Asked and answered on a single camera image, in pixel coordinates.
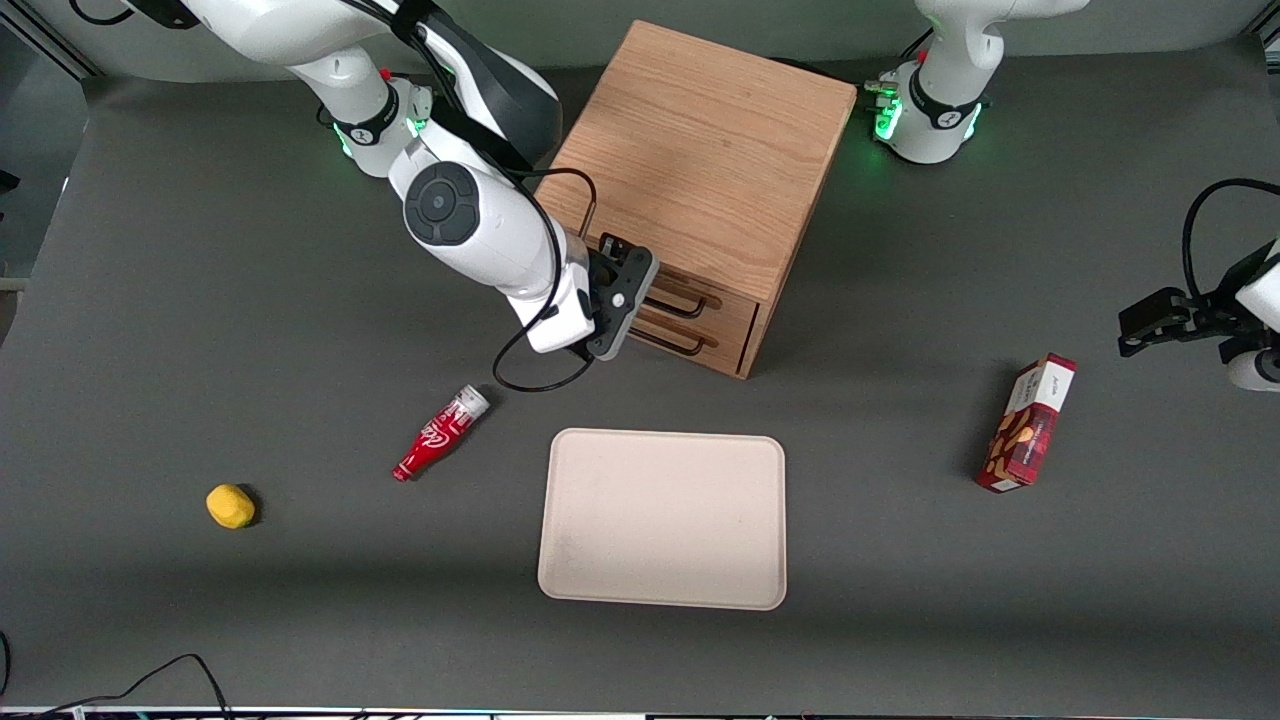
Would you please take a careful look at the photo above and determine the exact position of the wooden two-drawer cabinet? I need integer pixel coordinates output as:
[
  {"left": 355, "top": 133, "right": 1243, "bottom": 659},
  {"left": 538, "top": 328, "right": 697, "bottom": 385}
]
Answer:
[{"left": 535, "top": 20, "right": 859, "bottom": 380}]

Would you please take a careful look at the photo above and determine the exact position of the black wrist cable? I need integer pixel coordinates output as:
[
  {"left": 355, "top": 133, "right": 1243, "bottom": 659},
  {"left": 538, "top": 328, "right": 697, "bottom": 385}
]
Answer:
[
  {"left": 490, "top": 168, "right": 601, "bottom": 393},
  {"left": 1182, "top": 178, "right": 1280, "bottom": 301}
]

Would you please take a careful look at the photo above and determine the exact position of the yellow lemon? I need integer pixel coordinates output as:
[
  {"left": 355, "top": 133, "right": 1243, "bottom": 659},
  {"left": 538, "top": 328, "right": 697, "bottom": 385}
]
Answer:
[{"left": 206, "top": 484, "right": 256, "bottom": 530}]

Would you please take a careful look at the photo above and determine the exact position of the red cola bottle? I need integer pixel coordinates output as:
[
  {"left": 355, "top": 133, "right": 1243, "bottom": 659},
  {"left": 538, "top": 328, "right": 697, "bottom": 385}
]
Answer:
[{"left": 392, "top": 385, "right": 492, "bottom": 483}]

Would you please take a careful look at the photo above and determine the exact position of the beige rectangular tray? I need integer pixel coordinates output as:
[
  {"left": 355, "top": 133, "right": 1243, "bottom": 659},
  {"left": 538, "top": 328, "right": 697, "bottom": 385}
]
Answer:
[{"left": 537, "top": 428, "right": 788, "bottom": 611}]

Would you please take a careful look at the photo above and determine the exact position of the red cookie box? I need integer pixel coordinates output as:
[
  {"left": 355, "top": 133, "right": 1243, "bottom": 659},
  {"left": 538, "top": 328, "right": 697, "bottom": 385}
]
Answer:
[{"left": 976, "top": 353, "right": 1078, "bottom": 493}]

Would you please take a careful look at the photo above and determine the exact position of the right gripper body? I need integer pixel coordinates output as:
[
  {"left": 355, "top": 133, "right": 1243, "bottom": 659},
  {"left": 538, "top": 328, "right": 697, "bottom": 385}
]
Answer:
[{"left": 527, "top": 240, "right": 619, "bottom": 353}]

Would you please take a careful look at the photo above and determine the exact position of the wooden drawer front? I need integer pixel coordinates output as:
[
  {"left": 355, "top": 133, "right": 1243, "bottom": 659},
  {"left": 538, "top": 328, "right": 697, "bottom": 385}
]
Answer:
[
  {"left": 645, "top": 262, "right": 761, "bottom": 343},
  {"left": 622, "top": 305, "right": 753, "bottom": 379}
]

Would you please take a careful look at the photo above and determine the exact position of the black metal drawer handle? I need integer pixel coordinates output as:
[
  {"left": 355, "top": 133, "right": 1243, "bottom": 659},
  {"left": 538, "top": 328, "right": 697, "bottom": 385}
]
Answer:
[
  {"left": 626, "top": 315, "right": 719, "bottom": 358},
  {"left": 645, "top": 268, "right": 723, "bottom": 321}
]

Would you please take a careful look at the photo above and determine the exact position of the black cable on table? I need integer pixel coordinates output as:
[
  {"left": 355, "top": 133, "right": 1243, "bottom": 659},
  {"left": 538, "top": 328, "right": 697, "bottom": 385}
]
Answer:
[{"left": 0, "top": 632, "right": 236, "bottom": 720}]

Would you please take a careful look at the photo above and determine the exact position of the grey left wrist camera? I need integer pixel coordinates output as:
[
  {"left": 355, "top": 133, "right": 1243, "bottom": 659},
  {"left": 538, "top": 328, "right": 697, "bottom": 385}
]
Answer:
[{"left": 1222, "top": 338, "right": 1280, "bottom": 393}]

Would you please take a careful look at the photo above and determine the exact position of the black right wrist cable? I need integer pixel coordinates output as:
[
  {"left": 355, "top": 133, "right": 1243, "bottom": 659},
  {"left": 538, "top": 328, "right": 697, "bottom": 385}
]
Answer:
[{"left": 490, "top": 168, "right": 601, "bottom": 393}]

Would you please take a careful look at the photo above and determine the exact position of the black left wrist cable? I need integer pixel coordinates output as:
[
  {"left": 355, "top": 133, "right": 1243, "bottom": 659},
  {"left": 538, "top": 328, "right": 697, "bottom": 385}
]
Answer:
[{"left": 1182, "top": 178, "right": 1280, "bottom": 301}]

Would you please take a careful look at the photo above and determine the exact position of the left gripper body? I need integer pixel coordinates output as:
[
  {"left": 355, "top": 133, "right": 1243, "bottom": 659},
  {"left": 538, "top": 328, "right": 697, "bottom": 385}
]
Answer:
[{"left": 1190, "top": 240, "right": 1280, "bottom": 341}]

